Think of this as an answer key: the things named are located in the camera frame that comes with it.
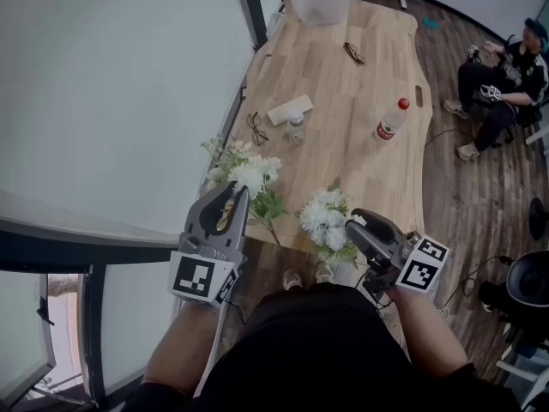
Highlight person's shoe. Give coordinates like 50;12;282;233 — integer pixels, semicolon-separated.
282;268;306;292
314;261;343;286

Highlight person's right forearm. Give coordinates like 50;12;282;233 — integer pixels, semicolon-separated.
387;287;469;378

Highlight black round chair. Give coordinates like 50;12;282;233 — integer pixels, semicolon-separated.
504;250;549;309

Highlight white metal stand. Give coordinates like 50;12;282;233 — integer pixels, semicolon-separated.
494;344;549;408

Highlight person's black clothing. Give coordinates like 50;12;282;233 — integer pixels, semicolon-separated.
123;282;523;412

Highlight black floor cable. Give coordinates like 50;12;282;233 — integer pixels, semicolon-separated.
438;254;515;318

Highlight black round pedestal base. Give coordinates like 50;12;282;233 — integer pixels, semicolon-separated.
528;196;549;243

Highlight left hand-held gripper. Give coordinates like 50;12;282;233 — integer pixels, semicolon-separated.
167;181;250;309

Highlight beige tissue pack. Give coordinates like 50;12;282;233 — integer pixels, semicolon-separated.
266;93;315;125

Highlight red-capped plastic bottle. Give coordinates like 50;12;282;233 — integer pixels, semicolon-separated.
376;97;412;142

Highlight person's right shoe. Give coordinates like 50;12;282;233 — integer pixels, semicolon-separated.
314;261;343;286

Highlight person's left forearm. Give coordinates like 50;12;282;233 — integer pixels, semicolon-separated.
142;300;225;393

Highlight person's left shoe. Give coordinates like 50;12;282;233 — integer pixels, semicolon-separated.
282;268;306;292

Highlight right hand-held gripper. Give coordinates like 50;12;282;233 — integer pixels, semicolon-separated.
344;208;450;300

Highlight black window frame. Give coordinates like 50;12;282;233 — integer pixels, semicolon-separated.
232;0;290;52
0;215;184;409

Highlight black eyeglasses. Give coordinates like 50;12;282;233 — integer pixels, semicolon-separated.
342;41;367;67
245;111;271;147

